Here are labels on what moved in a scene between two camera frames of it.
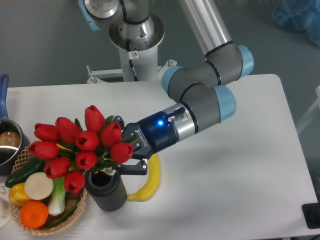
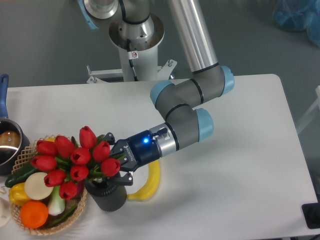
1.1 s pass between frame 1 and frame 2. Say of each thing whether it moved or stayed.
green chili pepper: stayed
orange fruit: stayed
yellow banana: stayed
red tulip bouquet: moved
